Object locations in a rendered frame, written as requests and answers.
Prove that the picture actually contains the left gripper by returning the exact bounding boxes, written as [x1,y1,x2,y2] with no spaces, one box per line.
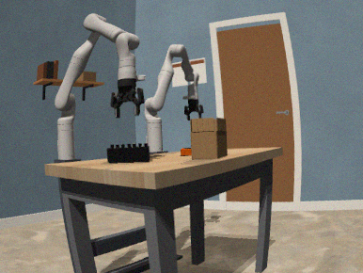
[184,99,204,120]

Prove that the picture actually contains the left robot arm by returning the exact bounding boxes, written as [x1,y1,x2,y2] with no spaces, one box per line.
[144,44,199,153]

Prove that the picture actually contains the orange digital multimeter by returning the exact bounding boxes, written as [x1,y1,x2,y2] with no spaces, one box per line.
[181,148,192,156]

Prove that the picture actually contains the black lighting desk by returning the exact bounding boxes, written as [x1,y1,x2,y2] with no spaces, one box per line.
[107,143,150,163]

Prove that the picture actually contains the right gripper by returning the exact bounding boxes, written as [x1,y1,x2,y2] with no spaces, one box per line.
[111,78,145,118]

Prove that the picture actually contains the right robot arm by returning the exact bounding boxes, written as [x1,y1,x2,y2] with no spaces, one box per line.
[55,13,146,160]

